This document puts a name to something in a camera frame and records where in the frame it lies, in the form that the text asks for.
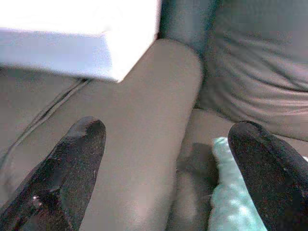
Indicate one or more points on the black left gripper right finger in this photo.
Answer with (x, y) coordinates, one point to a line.
(272, 173)

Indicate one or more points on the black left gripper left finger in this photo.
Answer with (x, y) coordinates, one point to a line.
(60, 173)

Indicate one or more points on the aqua fleece pillow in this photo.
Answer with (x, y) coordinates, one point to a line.
(228, 204)

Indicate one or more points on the white box appliance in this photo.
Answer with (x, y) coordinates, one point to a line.
(72, 36)

